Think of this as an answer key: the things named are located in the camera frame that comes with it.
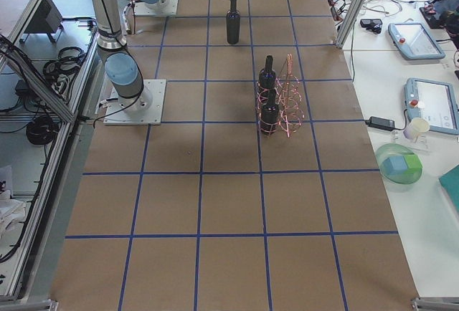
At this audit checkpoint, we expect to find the free black wine bottle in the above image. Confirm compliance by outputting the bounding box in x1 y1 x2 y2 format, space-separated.
226 0 240 44

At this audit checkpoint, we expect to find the far black bottle in basket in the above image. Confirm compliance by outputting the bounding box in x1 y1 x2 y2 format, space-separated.
258 55 276 93

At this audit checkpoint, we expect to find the black bottle in basket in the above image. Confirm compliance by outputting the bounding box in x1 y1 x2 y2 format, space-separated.
260 90 280 135
258 55 276 93

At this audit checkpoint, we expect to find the near black bottle in basket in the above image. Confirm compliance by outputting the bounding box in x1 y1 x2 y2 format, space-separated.
260 90 280 135

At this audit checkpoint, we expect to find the small black device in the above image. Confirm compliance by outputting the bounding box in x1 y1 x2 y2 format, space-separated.
359 19 383 34

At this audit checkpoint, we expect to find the grey control box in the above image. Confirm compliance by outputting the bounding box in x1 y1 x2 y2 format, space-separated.
19 0 63 43

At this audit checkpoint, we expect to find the far teach pendant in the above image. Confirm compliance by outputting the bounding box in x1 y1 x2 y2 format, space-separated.
387 22 445 60

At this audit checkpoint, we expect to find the teach pendant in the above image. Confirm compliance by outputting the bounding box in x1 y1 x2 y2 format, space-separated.
387 22 445 60
404 77 458 135

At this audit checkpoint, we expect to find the black power adapter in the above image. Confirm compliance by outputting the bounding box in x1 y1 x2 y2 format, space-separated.
365 116 395 131

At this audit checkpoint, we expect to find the brown paper table mat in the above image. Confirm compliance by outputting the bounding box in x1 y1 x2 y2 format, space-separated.
50 0 417 310

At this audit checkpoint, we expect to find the white paper cup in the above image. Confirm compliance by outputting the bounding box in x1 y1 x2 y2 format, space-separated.
403 118 430 140

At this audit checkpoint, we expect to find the near teach pendant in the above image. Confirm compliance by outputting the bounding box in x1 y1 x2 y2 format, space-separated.
404 77 458 135

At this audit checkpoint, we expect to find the blue foam cube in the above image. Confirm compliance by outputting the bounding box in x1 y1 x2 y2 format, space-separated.
380 155 406 181

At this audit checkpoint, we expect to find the green plastic bowl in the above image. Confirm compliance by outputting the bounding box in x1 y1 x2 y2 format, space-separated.
375 143 423 184

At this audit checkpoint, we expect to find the green foam cube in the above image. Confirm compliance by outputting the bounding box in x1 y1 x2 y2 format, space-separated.
402 153 422 174

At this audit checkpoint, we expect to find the teal folder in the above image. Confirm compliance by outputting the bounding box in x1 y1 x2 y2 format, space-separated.
439 166 459 212

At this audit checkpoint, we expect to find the aluminium frame post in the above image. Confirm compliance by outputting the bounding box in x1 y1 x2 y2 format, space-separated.
335 0 365 49

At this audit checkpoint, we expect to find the copper wire wine basket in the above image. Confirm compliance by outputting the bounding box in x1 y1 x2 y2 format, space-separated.
257 54 305 137

